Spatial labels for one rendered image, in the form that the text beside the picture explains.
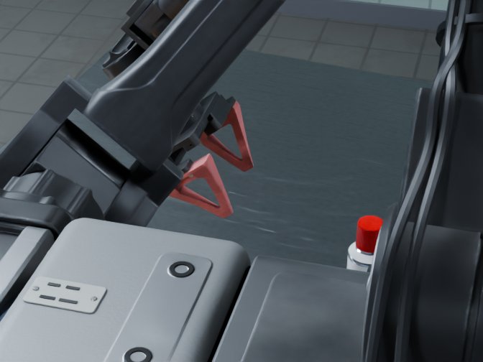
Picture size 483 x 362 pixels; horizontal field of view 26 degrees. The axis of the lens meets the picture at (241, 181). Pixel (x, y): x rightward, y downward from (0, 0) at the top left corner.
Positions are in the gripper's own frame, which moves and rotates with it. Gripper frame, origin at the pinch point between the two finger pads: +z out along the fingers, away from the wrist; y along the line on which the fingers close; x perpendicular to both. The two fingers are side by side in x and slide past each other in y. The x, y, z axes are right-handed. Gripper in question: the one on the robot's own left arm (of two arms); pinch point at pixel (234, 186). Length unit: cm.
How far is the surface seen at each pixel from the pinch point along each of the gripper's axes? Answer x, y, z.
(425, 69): 65, 261, 92
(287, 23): 110, 288, 55
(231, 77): 38, 87, 11
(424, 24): 67, 296, 88
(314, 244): 19, 37, 28
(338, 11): 93, 296, 65
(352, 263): -1.2, 7.3, 19.0
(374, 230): -6.3, 7.7, 16.5
